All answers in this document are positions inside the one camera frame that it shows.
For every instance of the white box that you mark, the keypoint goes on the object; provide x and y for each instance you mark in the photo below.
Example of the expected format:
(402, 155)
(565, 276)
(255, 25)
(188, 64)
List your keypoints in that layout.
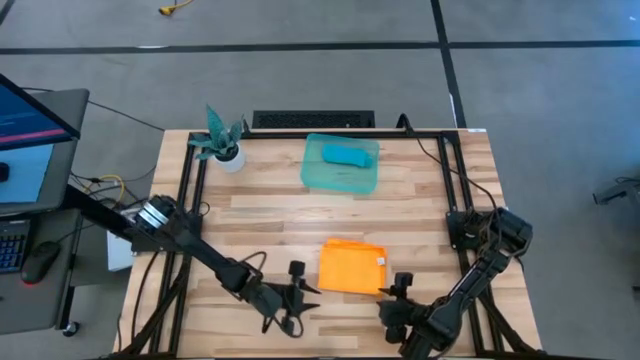
(117, 252)

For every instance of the black keyboard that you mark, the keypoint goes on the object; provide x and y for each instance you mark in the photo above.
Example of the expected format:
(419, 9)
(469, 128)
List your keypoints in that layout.
(10, 247)
(312, 119)

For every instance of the black aluminium table frame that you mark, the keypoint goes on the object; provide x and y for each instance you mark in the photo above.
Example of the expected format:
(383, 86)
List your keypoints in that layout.
(325, 134)

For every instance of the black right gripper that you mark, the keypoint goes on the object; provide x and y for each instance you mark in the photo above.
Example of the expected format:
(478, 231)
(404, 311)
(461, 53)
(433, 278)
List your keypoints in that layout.
(405, 320)

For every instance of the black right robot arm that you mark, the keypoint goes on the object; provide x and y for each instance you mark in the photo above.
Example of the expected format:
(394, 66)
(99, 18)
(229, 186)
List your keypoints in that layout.
(480, 270)

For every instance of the orange microfiber towel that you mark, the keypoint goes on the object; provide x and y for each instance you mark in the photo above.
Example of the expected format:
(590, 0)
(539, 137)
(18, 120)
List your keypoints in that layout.
(352, 265)

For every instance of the black-framed computer screen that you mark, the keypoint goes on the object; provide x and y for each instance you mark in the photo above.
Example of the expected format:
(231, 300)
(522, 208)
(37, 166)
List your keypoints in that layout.
(25, 120)

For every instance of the teal translucent plastic basket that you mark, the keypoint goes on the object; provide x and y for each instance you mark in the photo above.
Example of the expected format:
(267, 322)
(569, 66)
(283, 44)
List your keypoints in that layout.
(340, 180)

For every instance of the teal microfiber towel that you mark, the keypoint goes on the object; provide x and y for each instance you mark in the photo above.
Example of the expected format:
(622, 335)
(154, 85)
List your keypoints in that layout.
(347, 156)

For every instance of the grey chair base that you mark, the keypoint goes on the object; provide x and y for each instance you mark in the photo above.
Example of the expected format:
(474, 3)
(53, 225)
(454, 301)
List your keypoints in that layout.
(617, 192)

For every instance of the grey workstation cart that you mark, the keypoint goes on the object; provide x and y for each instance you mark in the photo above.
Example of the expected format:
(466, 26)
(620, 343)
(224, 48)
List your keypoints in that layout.
(67, 170)

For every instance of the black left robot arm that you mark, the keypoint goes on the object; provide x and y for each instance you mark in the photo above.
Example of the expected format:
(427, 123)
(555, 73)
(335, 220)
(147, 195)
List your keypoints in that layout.
(200, 250)

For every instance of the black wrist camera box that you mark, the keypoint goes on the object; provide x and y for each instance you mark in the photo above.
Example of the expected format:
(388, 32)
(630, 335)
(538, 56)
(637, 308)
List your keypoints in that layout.
(404, 282)
(297, 270)

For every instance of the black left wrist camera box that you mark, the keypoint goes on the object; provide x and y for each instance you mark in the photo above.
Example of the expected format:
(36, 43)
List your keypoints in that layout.
(297, 270)

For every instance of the black computer mouse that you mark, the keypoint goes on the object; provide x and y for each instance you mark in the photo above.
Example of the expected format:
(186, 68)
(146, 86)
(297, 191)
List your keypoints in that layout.
(40, 260)

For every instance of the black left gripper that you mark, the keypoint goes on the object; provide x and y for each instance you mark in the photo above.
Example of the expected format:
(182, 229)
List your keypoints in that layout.
(272, 300)

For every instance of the green snake plant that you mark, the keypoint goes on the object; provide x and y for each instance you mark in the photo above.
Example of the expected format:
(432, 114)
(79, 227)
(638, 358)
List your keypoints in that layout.
(220, 135)

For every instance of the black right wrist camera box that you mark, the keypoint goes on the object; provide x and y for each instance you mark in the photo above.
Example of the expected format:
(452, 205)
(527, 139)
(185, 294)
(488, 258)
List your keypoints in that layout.
(404, 282)

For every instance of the white plant pot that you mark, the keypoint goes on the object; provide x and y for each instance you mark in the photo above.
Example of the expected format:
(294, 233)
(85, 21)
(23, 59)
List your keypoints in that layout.
(232, 162)

